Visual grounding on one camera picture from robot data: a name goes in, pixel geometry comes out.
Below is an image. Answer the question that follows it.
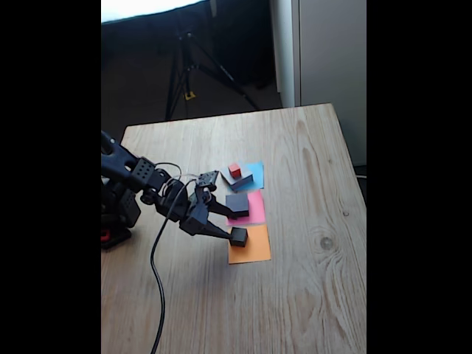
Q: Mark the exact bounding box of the orange paper sheet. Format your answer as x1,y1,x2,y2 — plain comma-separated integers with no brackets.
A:
227,223,272,266

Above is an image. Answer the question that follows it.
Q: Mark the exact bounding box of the medium black block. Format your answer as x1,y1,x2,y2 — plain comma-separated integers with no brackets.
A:
225,193,251,219

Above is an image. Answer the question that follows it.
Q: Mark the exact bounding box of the small black cube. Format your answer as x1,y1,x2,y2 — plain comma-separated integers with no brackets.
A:
228,226,249,249

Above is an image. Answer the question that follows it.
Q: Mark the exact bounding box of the black tripod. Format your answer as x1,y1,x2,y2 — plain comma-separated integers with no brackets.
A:
164,21,263,121

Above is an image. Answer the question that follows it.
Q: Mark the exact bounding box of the bright white panel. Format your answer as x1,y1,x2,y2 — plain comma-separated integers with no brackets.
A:
101,0,207,23

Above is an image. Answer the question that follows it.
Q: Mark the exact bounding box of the pink paper sheet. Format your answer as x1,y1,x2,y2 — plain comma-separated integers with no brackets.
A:
225,190,266,227

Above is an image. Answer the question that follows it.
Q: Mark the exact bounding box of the large black block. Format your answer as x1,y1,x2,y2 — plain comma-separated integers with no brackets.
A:
220,161,256,192

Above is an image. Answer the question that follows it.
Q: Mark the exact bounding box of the bare circuit board camera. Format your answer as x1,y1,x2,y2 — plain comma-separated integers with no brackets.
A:
195,169,220,192

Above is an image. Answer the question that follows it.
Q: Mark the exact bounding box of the white cabinet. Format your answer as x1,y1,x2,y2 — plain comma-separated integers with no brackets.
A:
268,0,367,167

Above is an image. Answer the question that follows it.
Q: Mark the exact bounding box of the black camera cable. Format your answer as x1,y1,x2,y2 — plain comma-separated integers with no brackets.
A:
149,178,195,354

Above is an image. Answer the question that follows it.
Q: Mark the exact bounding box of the blue paper sheet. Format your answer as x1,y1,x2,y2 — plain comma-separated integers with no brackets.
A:
227,161,266,192

